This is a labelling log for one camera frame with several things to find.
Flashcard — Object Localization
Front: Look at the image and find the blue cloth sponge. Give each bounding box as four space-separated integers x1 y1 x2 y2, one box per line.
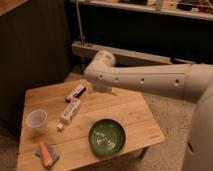
36 141 59 168

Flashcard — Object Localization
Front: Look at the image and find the green round plate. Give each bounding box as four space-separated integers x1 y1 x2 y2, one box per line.
88 119 126 158

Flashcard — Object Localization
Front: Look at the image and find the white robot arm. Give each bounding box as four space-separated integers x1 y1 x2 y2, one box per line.
84 50 213 171

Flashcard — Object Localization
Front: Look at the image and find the vertical metal pole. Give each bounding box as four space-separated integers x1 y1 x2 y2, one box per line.
75 0 85 45

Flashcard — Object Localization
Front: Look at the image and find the orange carrot toy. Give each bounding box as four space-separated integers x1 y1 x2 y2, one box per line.
39 141 52 167

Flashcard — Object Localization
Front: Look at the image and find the red white box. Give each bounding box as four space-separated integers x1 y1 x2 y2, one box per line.
65 84 86 103

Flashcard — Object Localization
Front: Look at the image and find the clear plastic cup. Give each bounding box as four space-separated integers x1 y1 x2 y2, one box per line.
26 110 48 134

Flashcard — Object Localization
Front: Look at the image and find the wooden table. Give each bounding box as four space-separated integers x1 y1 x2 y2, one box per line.
17 79 165 171

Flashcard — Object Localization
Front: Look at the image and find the metal shelf rail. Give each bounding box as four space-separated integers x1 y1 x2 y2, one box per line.
71 40 213 68

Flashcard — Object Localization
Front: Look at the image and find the white plastic bottle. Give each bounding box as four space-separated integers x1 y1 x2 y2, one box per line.
60 98 81 123

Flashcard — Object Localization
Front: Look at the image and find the upper shelf board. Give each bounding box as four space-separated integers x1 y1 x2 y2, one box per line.
69 0 213 22

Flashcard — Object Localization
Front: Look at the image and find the small white cube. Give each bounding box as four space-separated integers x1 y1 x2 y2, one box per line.
57 123 64 131

